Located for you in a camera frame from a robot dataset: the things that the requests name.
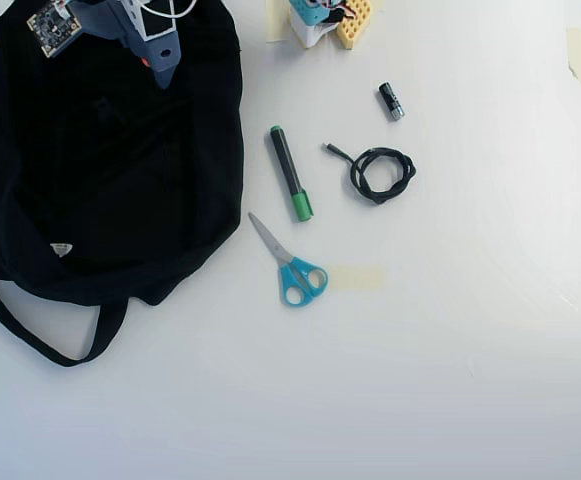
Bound small black cylindrical flashlight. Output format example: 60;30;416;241
378;81;406;123

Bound black braided USB cable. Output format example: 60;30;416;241
322;142;418;206

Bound black fabric bag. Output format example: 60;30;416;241
0;0;246;369

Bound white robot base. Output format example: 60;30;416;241
288;0;340;50

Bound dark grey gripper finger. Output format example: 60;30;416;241
142;30;180;91

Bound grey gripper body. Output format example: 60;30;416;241
69;0;146;56

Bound narrow beige masking tape strip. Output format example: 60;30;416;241
264;0;291;44

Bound scissors with blue handles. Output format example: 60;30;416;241
247;211;330;308

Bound black marker with green cap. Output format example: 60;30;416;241
268;124;315;224

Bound pale yellow tape patch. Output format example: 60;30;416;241
327;266;386;291

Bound bare camera circuit board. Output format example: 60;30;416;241
25;0;82;60

